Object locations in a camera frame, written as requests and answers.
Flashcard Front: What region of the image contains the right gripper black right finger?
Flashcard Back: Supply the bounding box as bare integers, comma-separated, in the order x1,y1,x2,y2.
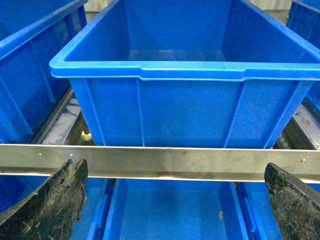
264,162,320,240

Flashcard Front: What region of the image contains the yellow object under shelf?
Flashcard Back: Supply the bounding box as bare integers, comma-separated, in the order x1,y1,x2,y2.
80,130,93,142

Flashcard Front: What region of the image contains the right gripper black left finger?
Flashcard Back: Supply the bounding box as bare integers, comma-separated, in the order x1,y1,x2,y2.
0,158,88,240

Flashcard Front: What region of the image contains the ribbed blue bin at right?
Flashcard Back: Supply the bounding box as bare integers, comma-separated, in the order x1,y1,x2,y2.
286,0,320,111

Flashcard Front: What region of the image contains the lower blue bin right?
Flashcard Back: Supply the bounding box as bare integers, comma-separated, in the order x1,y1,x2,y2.
239,181,320,240

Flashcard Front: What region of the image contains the smooth blue centre bin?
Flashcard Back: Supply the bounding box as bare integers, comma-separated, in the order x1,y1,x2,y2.
49,0,320,149

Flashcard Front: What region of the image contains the blue bin left of centre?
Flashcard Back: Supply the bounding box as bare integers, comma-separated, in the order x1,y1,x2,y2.
0,0,87,144

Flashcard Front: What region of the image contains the steel shelf front rail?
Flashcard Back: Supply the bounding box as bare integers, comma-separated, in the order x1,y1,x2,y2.
0,144,320,183

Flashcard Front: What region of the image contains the lower blue bin centre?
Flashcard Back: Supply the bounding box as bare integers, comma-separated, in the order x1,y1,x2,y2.
103,179,248,240

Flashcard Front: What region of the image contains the lower blue bin left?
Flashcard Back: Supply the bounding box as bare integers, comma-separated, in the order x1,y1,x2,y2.
0,175,112,240

